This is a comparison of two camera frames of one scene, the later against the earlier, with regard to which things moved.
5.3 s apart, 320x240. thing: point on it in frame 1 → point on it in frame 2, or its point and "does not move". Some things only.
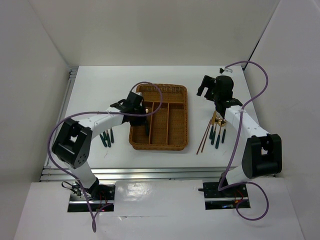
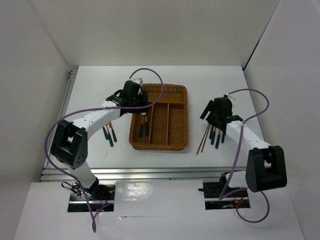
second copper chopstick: [206, 136] does not move
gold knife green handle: [103, 140] → [105, 132]
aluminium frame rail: [127, 174] does not move
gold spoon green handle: [147, 125] does not move
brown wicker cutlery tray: [168, 128] does not move
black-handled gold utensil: [223, 136] does not move
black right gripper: [208, 82] → [208, 109]
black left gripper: [142, 120] → [139, 95]
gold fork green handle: [216, 120] does not move
